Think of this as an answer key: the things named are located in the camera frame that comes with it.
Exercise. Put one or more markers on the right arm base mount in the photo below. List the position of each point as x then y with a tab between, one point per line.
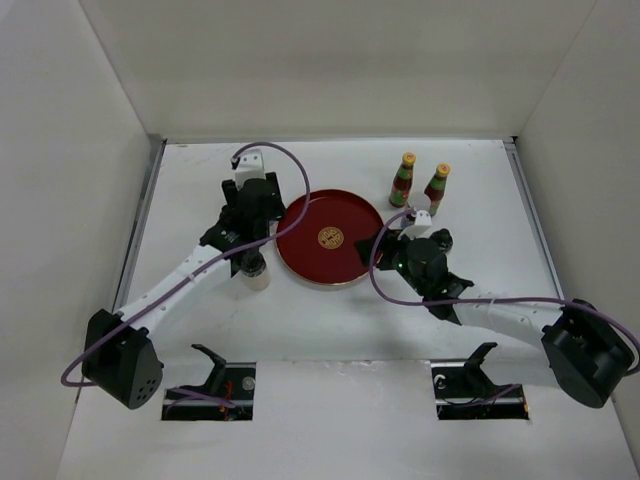
463	391

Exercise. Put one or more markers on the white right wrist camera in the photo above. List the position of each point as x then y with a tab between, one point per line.
415	224

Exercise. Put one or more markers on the silver lid jar large beads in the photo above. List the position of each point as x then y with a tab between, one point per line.
418	201

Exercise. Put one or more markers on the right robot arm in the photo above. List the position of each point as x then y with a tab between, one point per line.
588	352

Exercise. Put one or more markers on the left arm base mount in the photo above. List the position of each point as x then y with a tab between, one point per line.
203	386

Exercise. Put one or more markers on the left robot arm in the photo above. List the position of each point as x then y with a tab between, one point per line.
119	355

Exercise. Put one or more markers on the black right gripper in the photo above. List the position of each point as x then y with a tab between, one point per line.
388	244

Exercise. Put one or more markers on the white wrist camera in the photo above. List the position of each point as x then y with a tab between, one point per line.
415	224
248	165

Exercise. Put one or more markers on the yellow cap sauce bottle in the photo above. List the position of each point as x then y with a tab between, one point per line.
403	181
435	189

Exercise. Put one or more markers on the round red tray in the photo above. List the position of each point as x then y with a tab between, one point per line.
321	248

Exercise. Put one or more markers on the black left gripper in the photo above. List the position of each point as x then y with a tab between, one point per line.
232	191

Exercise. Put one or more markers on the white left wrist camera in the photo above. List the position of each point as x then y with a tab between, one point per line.
248	165

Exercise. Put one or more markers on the black cap spice grinder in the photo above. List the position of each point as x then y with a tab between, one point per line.
443	239
254	271

